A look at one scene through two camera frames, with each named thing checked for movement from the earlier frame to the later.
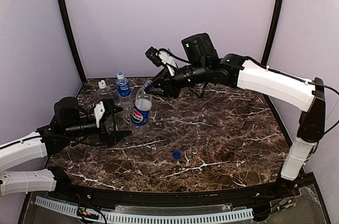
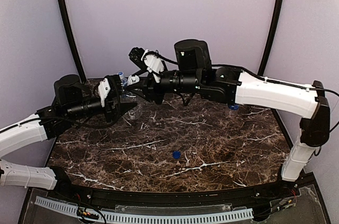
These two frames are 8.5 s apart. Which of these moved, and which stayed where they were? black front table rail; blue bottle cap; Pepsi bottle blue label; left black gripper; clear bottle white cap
Moved: clear bottle white cap; Pepsi bottle blue label; left black gripper
Stayed: black front table rail; blue bottle cap
